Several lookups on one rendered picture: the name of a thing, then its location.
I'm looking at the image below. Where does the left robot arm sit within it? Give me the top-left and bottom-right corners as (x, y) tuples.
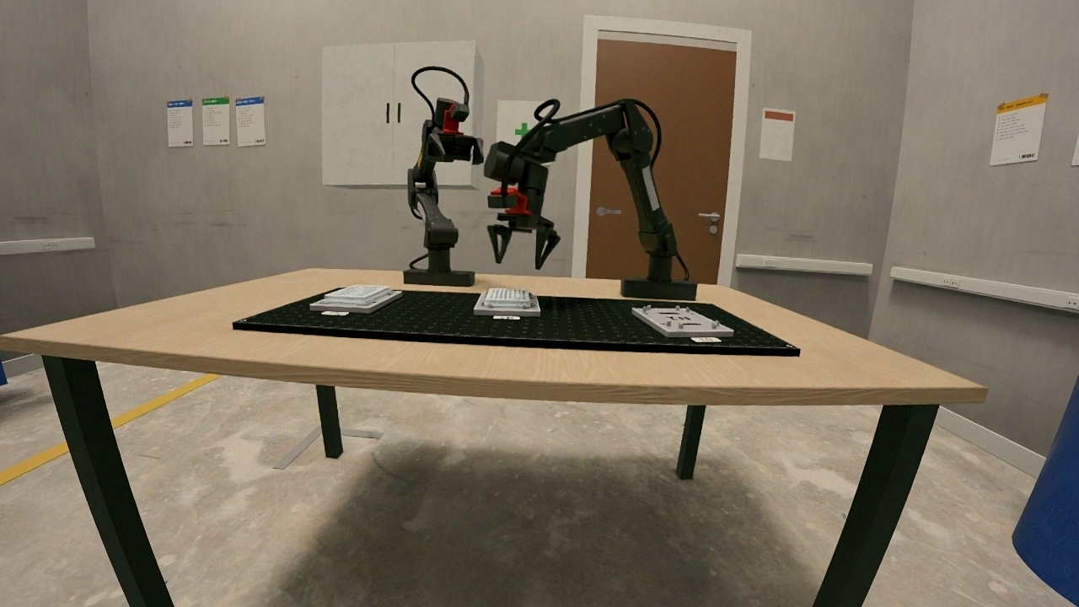
(484, 99), (698, 287)

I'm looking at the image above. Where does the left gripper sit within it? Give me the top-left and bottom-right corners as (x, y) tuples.
(488, 187), (561, 270)

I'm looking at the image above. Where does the white rectangular frame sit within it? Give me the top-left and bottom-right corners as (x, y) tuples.
(309, 291), (402, 314)

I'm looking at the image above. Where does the white multi-well plate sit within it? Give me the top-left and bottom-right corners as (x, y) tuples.
(484, 288), (530, 309)
(323, 285), (391, 304)

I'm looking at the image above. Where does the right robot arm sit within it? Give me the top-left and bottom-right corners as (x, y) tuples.
(402, 97), (475, 278)

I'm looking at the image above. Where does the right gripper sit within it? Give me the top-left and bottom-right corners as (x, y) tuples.
(426, 104), (484, 165)

